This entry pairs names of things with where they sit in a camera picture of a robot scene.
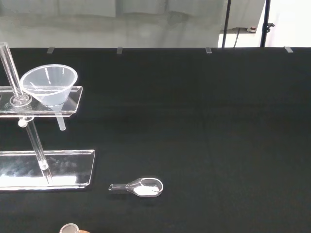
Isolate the black tripod pole with clamp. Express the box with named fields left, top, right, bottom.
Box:
left=260, top=0, right=276, bottom=48

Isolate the black table cloth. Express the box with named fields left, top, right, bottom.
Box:
left=0, top=47, right=311, bottom=233

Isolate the glass weighing funnel with powder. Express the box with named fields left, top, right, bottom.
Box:
left=108, top=177, right=164, bottom=197

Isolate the transparent funnel stand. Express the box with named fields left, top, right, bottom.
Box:
left=0, top=42, right=96, bottom=191

